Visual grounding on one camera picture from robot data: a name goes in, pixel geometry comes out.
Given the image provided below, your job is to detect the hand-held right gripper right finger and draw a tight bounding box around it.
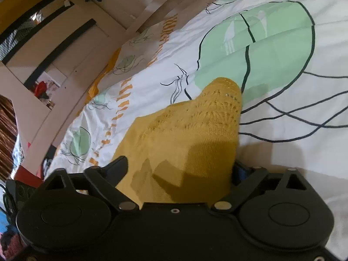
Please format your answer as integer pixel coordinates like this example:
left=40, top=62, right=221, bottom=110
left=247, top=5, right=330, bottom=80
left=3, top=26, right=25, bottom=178
left=211, top=162, right=309, bottom=213

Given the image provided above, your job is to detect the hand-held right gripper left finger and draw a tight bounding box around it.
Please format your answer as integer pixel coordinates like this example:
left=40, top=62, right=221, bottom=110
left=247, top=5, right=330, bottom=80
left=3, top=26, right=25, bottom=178
left=43, top=156, right=137, bottom=213

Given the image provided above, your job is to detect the yellow knit sweater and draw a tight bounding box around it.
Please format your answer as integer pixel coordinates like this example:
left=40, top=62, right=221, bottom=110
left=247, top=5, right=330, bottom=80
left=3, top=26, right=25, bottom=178
left=114, top=77, right=243, bottom=205

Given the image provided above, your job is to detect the pile of colourful clothes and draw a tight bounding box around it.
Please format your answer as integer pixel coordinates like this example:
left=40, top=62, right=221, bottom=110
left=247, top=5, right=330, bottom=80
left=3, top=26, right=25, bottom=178
left=28, top=78, right=62, bottom=110

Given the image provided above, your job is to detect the yellow bed sheet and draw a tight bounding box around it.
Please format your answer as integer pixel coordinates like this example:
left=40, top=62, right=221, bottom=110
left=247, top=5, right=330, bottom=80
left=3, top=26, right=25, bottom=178
left=87, top=47, right=122, bottom=100

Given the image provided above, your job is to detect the red object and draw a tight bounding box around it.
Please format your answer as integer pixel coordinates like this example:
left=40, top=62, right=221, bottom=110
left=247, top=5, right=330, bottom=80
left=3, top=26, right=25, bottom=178
left=10, top=168, right=44, bottom=189

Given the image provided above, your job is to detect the brown patterned cloth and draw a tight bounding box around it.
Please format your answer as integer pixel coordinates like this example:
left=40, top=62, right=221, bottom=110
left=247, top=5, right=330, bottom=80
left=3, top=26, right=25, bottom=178
left=0, top=95, right=20, bottom=180

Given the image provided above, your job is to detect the white printed duvet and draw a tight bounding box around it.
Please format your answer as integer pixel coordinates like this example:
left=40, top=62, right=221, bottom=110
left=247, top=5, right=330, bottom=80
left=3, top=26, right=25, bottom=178
left=41, top=0, right=348, bottom=251

